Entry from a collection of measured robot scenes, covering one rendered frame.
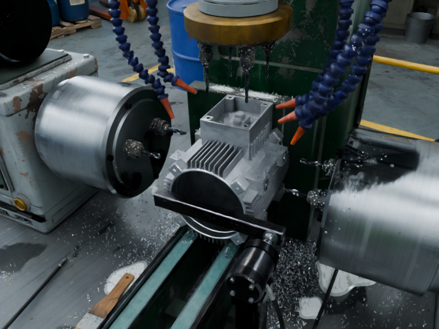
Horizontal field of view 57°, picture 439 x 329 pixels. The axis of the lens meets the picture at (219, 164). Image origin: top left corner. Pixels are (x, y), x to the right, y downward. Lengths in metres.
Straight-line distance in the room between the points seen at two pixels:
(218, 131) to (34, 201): 0.50
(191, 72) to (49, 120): 1.92
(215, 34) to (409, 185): 0.36
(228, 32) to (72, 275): 0.63
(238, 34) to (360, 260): 0.39
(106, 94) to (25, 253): 0.44
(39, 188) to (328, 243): 0.67
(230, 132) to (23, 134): 0.46
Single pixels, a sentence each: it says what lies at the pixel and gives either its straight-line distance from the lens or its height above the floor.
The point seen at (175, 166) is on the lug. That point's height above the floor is 1.09.
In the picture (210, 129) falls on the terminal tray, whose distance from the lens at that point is 0.76.
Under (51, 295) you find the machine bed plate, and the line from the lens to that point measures 0.96.
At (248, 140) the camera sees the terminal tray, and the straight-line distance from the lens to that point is 0.73.
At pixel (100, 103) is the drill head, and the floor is 1.15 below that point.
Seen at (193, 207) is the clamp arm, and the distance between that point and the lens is 0.73.
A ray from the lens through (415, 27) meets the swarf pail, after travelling 5.11.
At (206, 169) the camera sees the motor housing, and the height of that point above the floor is 1.10.
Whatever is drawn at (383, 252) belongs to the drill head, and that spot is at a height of 1.05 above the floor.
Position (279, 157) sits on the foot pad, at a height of 1.07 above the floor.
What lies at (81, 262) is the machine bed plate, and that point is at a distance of 1.01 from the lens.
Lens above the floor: 1.50
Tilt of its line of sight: 34 degrees down
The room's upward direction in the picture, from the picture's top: 2 degrees counter-clockwise
